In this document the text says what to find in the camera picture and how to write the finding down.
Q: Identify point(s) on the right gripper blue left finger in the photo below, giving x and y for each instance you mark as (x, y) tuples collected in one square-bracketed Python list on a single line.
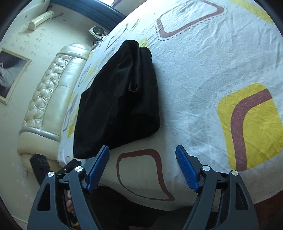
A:
[(49, 207)]

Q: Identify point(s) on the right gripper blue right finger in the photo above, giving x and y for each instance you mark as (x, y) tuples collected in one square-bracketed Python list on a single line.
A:
[(236, 209)]

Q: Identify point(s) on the black pants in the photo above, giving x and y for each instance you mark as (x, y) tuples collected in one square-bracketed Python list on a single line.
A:
[(121, 105)]

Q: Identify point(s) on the cream tufted leather headboard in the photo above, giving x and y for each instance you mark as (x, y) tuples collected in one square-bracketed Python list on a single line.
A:
[(43, 121)]

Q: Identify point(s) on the framed wedding photo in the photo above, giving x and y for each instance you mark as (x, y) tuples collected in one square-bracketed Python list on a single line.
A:
[(12, 68)]

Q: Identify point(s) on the white electric fan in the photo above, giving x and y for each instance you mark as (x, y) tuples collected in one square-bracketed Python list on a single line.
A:
[(97, 32)]

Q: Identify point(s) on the patterned white bed sheet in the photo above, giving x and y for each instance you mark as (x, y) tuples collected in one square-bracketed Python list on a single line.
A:
[(219, 74)]

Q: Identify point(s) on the dark blue curtain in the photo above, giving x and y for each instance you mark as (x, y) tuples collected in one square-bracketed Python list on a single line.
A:
[(97, 11)]

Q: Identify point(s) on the white wall air conditioner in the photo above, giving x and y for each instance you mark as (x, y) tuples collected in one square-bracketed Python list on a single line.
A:
[(40, 20)]

